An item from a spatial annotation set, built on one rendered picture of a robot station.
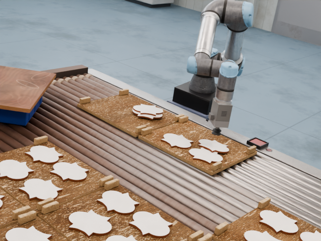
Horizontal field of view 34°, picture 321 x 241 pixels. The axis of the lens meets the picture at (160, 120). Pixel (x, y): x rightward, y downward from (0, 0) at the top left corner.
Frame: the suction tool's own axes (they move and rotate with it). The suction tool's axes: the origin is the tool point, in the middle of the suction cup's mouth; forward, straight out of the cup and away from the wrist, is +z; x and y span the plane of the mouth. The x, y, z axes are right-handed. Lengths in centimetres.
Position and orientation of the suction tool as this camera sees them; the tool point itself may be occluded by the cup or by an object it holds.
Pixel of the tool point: (216, 133)
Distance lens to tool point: 231.4
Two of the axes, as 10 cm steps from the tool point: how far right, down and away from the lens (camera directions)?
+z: -1.4, 9.2, 3.8
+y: 1.9, 4.0, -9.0
